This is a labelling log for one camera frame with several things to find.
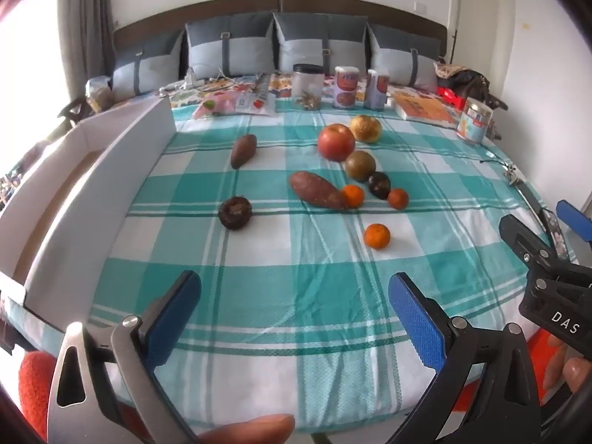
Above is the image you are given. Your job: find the white packet red print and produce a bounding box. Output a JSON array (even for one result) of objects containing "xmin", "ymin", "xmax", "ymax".
[{"xmin": 233, "ymin": 91, "xmax": 277, "ymax": 117}]

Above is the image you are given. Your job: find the pink dotted packet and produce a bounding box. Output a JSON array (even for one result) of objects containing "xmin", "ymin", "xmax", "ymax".
[{"xmin": 192, "ymin": 94, "xmax": 238, "ymax": 120}]

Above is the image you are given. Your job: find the white cardboard box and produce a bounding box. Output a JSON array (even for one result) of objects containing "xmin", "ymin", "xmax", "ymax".
[{"xmin": 0, "ymin": 95, "xmax": 176, "ymax": 316}]

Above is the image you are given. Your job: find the clear plastic snack bag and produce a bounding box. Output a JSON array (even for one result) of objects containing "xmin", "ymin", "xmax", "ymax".
[{"xmin": 85, "ymin": 76, "xmax": 114, "ymax": 112}]

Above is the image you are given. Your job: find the brown headboard panel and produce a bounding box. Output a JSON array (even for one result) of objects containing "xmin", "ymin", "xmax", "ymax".
[
  {"xmin": 281, "ymin": 0, "xmax": 449, "ymax": 63},
  {"xmin": 113, "ymin": 0, "xmax": 282, "ymax": 51}
]

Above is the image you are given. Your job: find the patterned slim case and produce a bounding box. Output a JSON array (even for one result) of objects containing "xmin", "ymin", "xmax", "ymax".
[{"xmin": 539, "ymin": 208, "xmax": 573, "ymax": 260}]

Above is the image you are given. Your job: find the black bag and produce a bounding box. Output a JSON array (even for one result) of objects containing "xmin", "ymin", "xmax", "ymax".
[{"xmin": 435, "ymin": 62, "xmax": 508, "ymax": 112}]

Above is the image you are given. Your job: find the red box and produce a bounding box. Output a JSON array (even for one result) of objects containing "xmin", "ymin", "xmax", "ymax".
[{"xmin": 437, "ymin": 85, "xmax": 469, "ymax": 108}]

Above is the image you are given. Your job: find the dark stand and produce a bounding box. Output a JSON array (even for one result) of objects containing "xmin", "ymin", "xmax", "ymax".
[{"xmin": 58, "ymin": 97, "xmax": 93, "ymax": 127}]

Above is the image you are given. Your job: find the orange book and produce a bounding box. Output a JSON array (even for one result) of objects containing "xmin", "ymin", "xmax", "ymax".
[{"xmin": 391, "ymin": 90, "xmax": 460, "ymax": 129}]

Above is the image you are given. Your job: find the large sweet potato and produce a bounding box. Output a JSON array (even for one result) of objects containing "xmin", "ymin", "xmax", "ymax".
[{"xmin": 289, "ymin": 171, "xmax": 349, "ymax": 210}]

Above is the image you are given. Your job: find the small sweet potato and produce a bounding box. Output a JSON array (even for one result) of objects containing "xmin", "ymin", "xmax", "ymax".
[{"xmin": 230, "ymin": 134, "xmax": 258, "ymax": 169}]

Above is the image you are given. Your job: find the person's right hand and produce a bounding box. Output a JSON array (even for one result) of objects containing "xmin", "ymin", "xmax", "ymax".
[{"xmin": 541, "ymin": 335, "xmax": 592, "ymax": 396}]

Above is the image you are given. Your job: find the dark mangosteen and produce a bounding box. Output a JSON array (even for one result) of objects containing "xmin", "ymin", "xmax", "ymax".
[
  {"xmin": 367, "ymin": 171, "xmax": 392, "ymax": 201},
  {"xmin": 218, "ymin": 196, "xmax": 253, "ymax": 231}
]

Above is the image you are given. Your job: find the white can red label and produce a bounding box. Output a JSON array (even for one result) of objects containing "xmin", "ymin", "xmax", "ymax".
[
  {"xmin": 364, "ymin": 68, "xmax": 390, "ymax": 112},
  {"xmin": 334, "ymin": 65, "xmax": 361, "ymax": 111}
]

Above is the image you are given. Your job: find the grey curtain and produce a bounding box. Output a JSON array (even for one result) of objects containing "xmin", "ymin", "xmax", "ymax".
[{"xmin": 58, "ymin": 0, "xmax": 116, "ymax": 102}]

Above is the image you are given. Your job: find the red apple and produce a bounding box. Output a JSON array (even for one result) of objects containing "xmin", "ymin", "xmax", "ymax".
[{"xmin": 317, "ymin": 123, "xmax": 356, "ymax": 162}]

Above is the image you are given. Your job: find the person's left hand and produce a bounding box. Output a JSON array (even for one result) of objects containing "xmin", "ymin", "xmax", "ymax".
[{"xmin": 196, "ymin": 414, "xmax": 297, "ymax": 444}]

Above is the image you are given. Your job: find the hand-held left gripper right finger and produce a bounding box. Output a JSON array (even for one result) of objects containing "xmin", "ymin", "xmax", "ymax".
[{"xmin": 387, "ymin": 272, "xmax": 544, "ymax": 444}]

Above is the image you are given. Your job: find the blue label tin can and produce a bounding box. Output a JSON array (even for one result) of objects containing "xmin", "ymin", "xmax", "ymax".
[{"xmin": 455, "ymin": 97, "xmax": 494, "ymax": 143}]

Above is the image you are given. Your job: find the group of bottles and jars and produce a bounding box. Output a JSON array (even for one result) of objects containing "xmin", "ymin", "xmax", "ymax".
[{"xmin": 0, "ymin": 157, "xmax": 31, "ymax": 217}]

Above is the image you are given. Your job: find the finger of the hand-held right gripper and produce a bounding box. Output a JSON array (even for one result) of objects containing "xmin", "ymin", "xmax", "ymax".
[
  {"xmin": 556, "ymin": 200, "xmax": 592, "ymax": 242},
  {"xmin": 499, "ymin": 214, "xmax": 562, "ymax": 287}
]

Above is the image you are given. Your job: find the clear jar black lid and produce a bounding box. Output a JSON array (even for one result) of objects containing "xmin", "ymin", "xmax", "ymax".
[{"xmin": 291, "ymin": 64, "xmax": 324, "ymax": 112}]

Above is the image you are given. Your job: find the orange fuzzy cloth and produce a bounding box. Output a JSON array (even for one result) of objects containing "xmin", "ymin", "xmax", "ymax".
[{"xmin": 17, "ymin": 326, "xmax": 558, "ymax": 444}]

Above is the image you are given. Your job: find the green-brown round fruit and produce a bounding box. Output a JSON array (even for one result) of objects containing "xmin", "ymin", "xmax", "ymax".
[{"xmin": 344, "ymin": 149, "xmax": 376, "ymax": 182}]

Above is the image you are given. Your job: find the floral bedsheet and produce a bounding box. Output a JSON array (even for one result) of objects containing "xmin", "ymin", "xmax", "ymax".
[{"xmin": 155, "ymin": 71, "xmax": 463, "ymax": 112}]

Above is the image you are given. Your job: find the black cable metal clip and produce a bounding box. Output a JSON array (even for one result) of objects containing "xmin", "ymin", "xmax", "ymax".
[{"xmin": 480, "ymin": 158, "xmax": 556, "ymax": 232}]

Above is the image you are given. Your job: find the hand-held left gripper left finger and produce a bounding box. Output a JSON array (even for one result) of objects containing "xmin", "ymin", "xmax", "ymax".
[{"xmin": 46, "ymin": 270, "xmax": 202, "ymax": 444}]

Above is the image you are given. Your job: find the grey two-tone pillow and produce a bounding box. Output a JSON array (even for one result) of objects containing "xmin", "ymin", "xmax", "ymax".
[
  {"xmin": 367, "ymin": 23, "xmax": 442, "ymax": 94},
  {"xmin": 273, "ymin": 11, "xmax": 369, "ymax": 77},
  {"xmin": 185, "ymin": 11, "xmax": 278, "ymax": 79},
  {"xmin": 112, "ymin": 30, "xmax": 186, "ymax": 102}
]

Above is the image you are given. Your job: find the teal checked cloth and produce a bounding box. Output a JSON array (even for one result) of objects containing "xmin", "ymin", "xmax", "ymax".
[{"xmin": 0, "ymin": 102, "xmax": 581, "ymax": 431}]

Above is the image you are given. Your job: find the yellow round pear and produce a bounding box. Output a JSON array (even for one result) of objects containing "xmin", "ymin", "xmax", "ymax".
[{"xmin": 349, "ymin": 115, "xmax": 383, "ymax": 144}]

